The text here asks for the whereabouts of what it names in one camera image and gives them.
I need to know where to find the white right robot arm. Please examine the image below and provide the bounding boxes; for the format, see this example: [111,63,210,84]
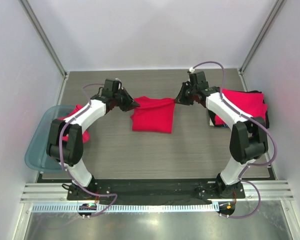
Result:
[174,71,269,198]

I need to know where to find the white slotted cable duct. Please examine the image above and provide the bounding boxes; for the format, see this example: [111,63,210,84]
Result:
[32,202,219,214]

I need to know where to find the left aluminium frame post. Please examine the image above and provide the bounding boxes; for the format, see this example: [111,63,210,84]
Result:
[18,0,67,79]

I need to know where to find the aluminium frame post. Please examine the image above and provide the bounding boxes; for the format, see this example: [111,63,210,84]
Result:
[18,0,67,79]
[238,0,288,76]

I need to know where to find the teal plastic bin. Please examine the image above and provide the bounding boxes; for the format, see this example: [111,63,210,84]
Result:
[24,105,75,173]

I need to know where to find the white sheet under stack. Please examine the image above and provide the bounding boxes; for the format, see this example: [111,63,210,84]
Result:
[209,120,215,127]

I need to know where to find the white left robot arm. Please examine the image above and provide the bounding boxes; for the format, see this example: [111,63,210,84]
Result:
[46,78,140,196]

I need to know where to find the folded red t-shirt on stack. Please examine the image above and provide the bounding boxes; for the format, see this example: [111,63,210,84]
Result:
[222,88,270,129]

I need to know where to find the red t-shirt in bin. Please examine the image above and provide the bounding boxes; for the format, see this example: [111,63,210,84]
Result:
[57,104,90,144]

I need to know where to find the red t-shirt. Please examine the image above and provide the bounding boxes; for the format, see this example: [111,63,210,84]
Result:
[222,88,270,129]
[57,104,90,144]
[130,96,175,134]

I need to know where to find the right aluminium frame post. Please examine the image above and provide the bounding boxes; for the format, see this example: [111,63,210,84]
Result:
[238,0,288,76]

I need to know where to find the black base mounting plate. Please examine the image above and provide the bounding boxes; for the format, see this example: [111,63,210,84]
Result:
[62,178,246,205]

